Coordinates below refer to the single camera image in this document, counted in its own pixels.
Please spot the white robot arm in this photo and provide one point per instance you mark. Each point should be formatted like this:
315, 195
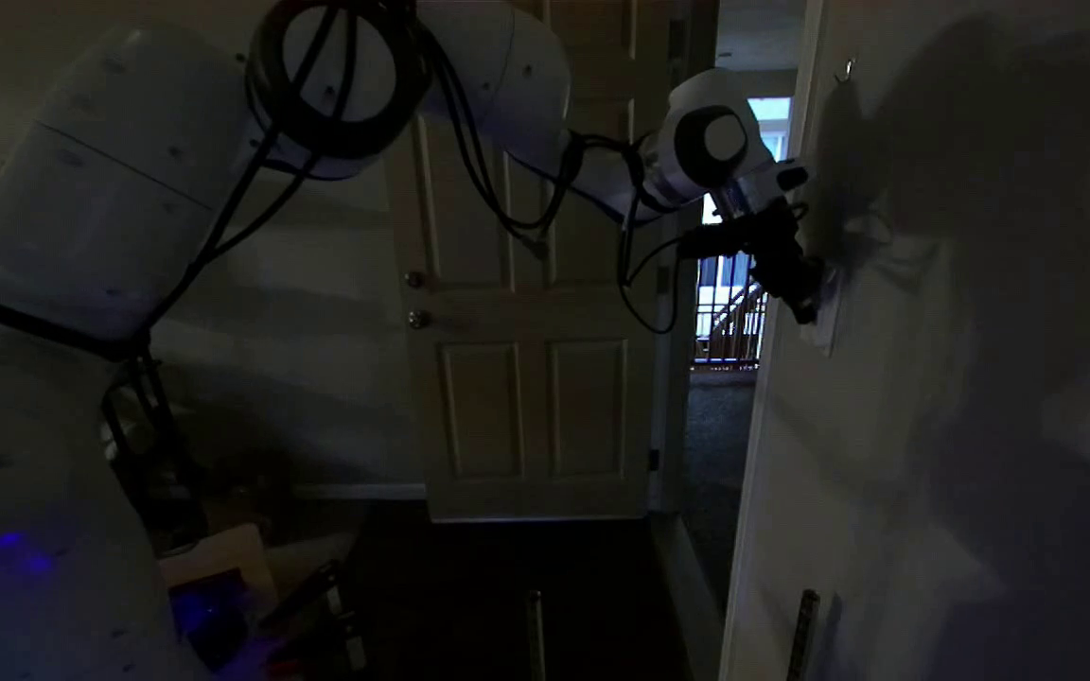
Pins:
92, 251

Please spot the bright window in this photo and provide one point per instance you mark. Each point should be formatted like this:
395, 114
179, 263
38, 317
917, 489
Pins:
764, 133

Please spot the stair railing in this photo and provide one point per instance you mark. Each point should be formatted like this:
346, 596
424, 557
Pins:
728, 317

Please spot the metal door deadbolt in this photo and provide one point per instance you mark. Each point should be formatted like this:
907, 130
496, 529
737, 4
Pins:
410, 279

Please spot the cardboard box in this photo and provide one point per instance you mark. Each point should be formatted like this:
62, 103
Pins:
254, 593

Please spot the metal door knob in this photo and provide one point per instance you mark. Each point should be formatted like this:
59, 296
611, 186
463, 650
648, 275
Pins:
419, 318

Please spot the white panel door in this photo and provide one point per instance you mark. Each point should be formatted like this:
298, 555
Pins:
530, 379

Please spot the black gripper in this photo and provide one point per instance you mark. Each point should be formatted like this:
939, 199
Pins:
773, 249

